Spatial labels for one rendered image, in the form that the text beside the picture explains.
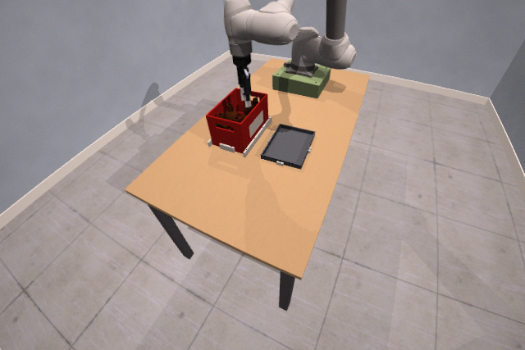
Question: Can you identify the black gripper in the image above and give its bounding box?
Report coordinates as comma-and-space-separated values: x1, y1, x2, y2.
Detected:
232, 54, 252, 107

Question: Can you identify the red bottle crate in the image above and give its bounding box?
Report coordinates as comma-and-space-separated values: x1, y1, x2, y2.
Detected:
206, 89, 268, 153

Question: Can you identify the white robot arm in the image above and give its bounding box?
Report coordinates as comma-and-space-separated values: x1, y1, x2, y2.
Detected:
224, 0, 356, 78

